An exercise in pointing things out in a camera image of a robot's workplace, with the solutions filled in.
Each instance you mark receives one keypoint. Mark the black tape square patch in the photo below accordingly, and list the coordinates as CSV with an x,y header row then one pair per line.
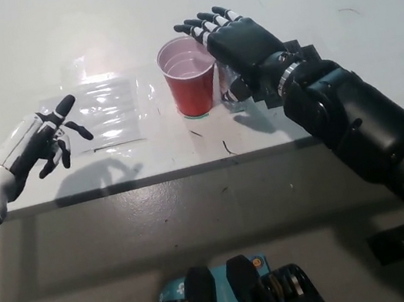
x,y
308,52

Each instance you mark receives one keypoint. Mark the clear plastic sheet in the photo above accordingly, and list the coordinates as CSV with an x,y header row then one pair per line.
x,y
109,112

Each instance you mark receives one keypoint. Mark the clear soap bottle black pump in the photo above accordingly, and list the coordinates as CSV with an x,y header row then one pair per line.
x,y
222,71

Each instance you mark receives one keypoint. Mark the red plastic cup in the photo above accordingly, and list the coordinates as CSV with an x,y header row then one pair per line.
x,y
191,92

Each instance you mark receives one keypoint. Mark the black and teal robot body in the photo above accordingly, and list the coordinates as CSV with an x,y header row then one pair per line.
x,y
246,291

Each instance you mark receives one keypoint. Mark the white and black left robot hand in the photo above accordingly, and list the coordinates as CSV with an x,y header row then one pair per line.
x,y
25,147

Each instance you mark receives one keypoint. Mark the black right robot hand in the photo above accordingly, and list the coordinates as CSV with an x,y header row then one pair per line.
x,y
242,46

